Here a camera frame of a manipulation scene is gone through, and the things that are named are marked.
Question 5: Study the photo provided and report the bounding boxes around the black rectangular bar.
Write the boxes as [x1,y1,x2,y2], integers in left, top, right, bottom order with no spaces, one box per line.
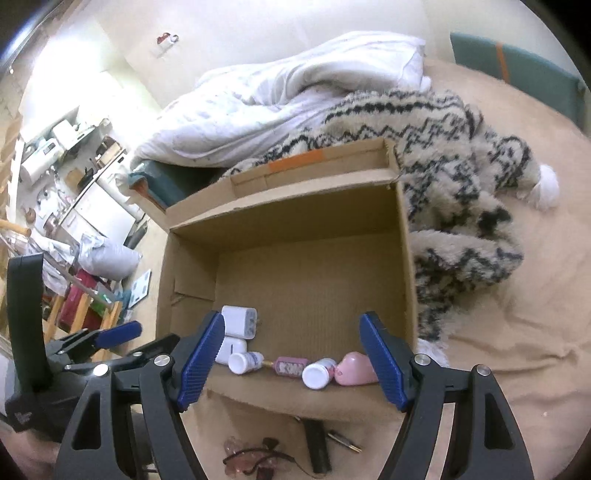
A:
[302,418,332,475]

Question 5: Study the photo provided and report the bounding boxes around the teal cushion with orange stripe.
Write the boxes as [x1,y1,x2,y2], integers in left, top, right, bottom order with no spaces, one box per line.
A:
[127,159,222,210]
[450,32,589,134]

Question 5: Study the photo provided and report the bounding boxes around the white duvet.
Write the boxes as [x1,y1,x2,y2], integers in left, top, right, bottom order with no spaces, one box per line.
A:
[131,31,432,167]

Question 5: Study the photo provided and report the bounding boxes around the grey stuffed bag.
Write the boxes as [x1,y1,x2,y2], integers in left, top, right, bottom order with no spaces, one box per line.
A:
[76,233,141,280]

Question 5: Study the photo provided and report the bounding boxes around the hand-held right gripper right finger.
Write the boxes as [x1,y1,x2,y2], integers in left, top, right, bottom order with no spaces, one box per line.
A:
[359,311,536,480]

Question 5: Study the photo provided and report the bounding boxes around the pink heart-shaped case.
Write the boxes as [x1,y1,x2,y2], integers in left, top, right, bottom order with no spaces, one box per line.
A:
[333,351,380,387]

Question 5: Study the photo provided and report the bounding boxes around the pink patterned small bottle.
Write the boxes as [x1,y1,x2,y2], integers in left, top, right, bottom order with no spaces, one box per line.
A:
[264,355,308,380]

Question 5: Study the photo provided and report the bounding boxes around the white capped bottle pink label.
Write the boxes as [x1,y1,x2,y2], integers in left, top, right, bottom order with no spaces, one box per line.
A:
[301,357,339,389]

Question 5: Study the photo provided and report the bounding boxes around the white blanket pompom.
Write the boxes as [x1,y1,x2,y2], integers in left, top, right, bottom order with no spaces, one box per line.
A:
[526,164,559,210]

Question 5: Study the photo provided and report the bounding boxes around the white washing machine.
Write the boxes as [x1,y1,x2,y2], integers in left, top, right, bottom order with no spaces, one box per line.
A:
[74,178,141,247]

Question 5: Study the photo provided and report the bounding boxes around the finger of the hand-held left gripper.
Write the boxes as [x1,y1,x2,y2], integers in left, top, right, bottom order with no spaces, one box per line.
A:
[65,333,182,372]
[58,320,143,365]

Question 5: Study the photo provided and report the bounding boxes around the bathroom scale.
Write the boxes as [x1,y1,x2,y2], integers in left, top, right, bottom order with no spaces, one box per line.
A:
[129,270,152,308]

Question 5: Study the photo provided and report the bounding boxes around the white pill bottle red label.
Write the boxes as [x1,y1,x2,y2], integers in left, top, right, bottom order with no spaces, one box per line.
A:
[228,351,265,376]

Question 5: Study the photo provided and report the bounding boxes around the gold and black pen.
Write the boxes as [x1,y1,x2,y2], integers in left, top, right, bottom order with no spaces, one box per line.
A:
[326,429,363,453]

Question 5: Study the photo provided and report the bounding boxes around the yellow wooden rack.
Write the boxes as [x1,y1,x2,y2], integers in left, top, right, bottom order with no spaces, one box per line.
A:
[44,277,123,361]

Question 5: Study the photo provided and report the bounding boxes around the cardboard box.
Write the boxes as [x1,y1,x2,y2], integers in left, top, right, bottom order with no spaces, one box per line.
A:
[154,137,419,418]

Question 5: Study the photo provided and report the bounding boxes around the zigzag patterned knit blanket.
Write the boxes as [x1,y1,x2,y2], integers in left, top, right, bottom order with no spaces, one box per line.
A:
[231,88,536,365]

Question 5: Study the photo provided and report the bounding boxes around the white water heater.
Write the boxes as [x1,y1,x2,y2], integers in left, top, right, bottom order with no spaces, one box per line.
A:
[21,152,63,185]

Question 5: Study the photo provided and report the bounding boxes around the white power adapter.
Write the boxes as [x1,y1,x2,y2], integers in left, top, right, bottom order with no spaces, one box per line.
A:
[213,337,249,366]
[221,305,258,341]

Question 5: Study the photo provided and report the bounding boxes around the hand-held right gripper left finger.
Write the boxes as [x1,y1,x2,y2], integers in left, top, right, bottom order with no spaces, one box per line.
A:
[54,310,227,480]

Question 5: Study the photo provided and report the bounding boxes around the bed with beige sheet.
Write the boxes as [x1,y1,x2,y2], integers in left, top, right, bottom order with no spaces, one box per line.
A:
[139,58,591,480]

